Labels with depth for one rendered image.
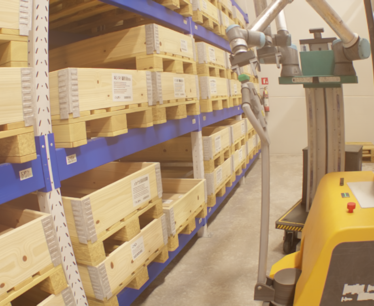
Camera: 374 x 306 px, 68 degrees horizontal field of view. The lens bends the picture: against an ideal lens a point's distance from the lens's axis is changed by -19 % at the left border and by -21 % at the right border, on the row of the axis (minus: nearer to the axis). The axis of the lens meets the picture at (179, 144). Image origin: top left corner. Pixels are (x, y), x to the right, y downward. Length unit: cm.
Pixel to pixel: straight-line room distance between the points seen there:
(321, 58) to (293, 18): 458
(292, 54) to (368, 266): 178
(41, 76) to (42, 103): 11
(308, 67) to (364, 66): 458
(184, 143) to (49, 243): 218
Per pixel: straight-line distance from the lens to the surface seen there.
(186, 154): 320
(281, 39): 226
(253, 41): 177
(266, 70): 700
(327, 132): 269
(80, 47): 250
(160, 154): 331
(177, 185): 305
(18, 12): 123
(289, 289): 163
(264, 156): 143
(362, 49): 226
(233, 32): 172
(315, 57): 261
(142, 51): 219
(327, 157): 273
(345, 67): 238
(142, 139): 203
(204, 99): 309
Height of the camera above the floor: 135
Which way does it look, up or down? 8 degrees down
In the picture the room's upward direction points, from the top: 5 degrees counter-clockwise
